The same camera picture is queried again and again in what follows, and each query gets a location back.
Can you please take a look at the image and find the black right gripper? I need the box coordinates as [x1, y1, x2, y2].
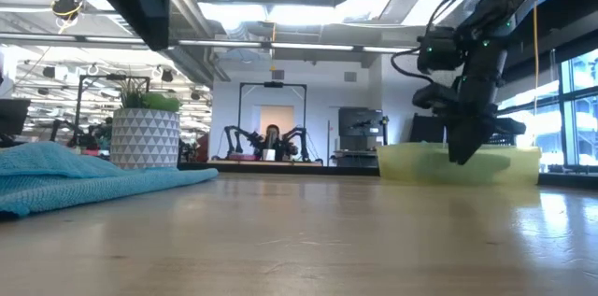
[446, 46, 528, 166]

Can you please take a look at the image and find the blue microfiber towel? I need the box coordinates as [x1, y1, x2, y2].
[0, 140, 220, 220]

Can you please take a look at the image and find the black monitor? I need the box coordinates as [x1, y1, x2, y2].
[0, 98, 32, 137]
[408, 113, 449, 145]

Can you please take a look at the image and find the yellow plastic tray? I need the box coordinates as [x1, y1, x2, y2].
[376, 141, 543, 189]

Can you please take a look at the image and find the black cabinet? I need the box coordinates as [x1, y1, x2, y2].
[336, 106, 385, 169]

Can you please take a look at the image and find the succulent in white patterned pot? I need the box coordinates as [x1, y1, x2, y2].
[110, 76, 182, 170]

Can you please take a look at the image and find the person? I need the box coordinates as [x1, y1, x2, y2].
[263, 123, 283, 151]

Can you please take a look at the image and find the black right camera cable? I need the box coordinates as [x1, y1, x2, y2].
[390, 0, 496, 86]

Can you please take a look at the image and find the yellow hanging cable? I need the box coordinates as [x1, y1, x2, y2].
[533, 1, 539, 118]

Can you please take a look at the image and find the black gantry frame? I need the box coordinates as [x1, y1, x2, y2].
[237, 80, 308, 162]

